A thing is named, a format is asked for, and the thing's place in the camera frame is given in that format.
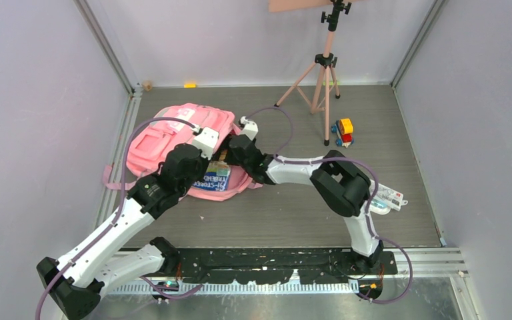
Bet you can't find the colourful toy block train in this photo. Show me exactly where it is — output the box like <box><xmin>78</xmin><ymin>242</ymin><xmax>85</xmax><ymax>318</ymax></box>
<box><xmin>330</xmin><ymin>118</ymin><xmax>354</xmax><ymax>148</ymax></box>

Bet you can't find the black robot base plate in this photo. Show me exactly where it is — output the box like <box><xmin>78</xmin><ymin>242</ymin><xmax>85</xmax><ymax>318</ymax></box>
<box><xmin>157</xmin><ymin>247</ymin><xmax>397</xmax><ymax>285</ymax></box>

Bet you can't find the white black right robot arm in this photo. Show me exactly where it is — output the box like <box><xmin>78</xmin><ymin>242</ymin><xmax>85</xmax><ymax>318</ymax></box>
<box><xmin>222</xmin><ymin>118</ymin><xmax>384</xmax><ymax>274</ymax></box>

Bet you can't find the small wooden block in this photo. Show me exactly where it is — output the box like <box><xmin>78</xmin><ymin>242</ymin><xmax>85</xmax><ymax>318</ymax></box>
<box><xmin>141</xmin><ymin>80</ymin><xmax>153</xmax><ymax>91</ymax></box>

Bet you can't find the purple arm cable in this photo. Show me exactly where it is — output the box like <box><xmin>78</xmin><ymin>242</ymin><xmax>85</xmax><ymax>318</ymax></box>
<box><xmin>245</xmin><ymin>105</ymin><xmax>414</xmax><ymax>307</ymax></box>
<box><xmin>34</xmin><ymin>117</ymin><xmax>204</xmax><ymax>320</ymax></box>

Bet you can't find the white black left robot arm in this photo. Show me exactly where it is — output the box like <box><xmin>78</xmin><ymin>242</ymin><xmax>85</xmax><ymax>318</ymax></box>
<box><xmin>37</xmin><ymin>127</ymin><xmax>219</xmax><ymax>319</ymax></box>

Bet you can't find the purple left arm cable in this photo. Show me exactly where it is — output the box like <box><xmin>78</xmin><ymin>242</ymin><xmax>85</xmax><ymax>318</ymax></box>
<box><xmin>34</xmin><ymin>117</ymin><xmax>204</xmax><ymax>320</ymax></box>

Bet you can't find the pink student backpack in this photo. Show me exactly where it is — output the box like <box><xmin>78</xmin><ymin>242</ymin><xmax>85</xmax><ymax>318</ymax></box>
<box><xmin>126</xmin><ymin>103</ymin><xmax>262</xmax><ymax>201</ymax></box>

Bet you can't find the light blue round object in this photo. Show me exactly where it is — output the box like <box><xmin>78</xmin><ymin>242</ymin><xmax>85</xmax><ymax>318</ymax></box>
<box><xmin>369</xmin><ymin>199</ymin><xmax>391</xmax><ymax>215</ymax></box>

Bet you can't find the pink tripod stand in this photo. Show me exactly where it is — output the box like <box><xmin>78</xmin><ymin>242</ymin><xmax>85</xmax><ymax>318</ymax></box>
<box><xmin>274</xmin><ymin>0</ymin><xmax>353</xmax><ymax>146</ymax></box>

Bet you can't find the clear geometry ruler set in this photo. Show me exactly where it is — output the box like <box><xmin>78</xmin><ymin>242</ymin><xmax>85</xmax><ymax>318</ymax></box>
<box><xmin>374</xmin><ymin>183</ymin><xmax>409</xmax><ymax>211</ymax></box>

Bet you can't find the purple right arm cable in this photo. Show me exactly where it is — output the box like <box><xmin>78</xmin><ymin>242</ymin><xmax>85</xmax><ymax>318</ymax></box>
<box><xmin>245</xmin><ymin>105</ymin><xmax>414</xmax><ymax>307</ymax></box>

